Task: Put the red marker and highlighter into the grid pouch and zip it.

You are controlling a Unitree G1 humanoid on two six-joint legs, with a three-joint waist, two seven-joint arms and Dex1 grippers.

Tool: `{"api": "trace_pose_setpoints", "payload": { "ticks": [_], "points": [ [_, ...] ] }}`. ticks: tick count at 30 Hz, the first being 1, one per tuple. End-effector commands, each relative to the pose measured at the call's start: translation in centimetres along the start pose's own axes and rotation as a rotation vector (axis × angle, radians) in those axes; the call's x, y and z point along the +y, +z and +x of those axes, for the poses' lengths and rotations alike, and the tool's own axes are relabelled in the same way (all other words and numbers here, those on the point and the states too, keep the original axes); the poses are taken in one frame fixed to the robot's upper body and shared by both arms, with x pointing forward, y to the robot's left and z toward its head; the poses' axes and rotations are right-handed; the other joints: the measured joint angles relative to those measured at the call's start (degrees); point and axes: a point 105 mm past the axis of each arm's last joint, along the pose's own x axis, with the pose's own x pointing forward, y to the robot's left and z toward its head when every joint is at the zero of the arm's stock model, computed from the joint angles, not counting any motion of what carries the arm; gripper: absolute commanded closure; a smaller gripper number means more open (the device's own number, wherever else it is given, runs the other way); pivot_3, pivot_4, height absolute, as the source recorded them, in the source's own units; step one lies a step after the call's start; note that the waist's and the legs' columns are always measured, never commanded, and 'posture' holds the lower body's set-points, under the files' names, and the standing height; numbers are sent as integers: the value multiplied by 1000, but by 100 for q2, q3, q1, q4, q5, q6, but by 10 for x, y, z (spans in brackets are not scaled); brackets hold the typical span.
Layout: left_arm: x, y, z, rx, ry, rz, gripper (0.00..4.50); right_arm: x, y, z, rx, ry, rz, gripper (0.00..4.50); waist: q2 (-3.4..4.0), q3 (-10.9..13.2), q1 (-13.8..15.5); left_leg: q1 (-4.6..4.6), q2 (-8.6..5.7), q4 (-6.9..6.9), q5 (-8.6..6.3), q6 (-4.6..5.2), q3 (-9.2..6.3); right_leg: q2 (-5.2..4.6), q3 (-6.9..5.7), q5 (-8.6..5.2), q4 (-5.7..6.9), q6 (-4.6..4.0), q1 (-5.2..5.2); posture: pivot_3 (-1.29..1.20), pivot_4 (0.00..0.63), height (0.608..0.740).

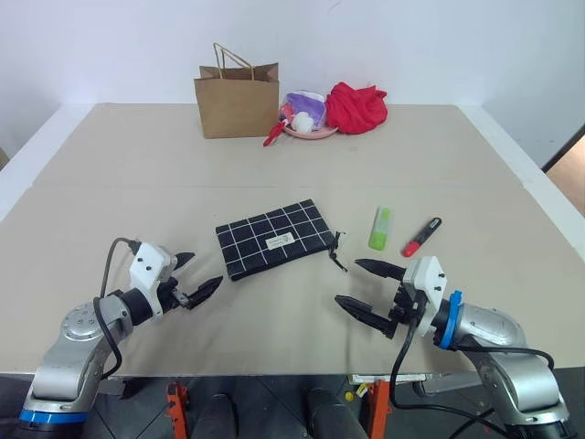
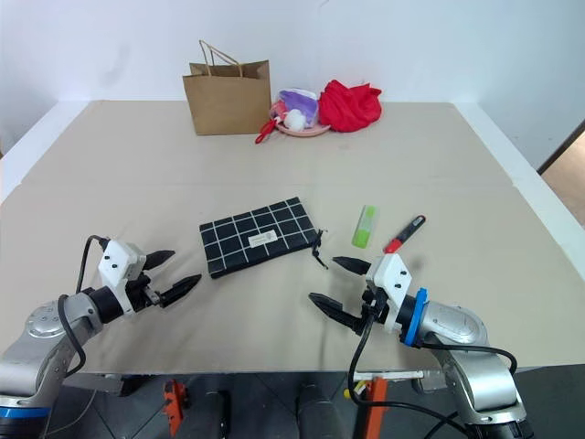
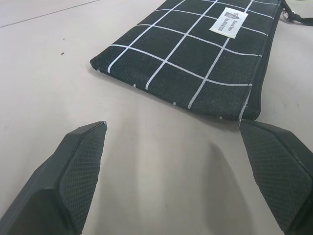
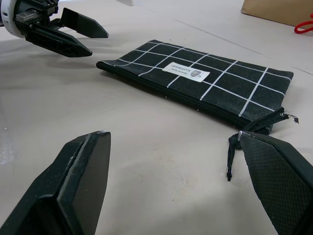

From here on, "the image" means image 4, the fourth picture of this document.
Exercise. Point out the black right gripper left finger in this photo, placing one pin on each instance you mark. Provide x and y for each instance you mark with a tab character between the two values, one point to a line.
73	186

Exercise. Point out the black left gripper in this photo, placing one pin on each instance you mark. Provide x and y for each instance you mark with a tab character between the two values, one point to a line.
36	8

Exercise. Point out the brown cardboard box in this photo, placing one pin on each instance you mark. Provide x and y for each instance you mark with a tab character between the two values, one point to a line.
269	9

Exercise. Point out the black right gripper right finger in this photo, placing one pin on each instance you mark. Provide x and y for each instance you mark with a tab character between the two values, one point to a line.
281	183

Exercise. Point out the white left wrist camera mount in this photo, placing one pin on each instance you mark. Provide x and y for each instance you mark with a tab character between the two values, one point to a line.
8	14

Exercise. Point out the black checked zipper pouch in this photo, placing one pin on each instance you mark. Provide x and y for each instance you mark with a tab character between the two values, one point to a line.
195	93

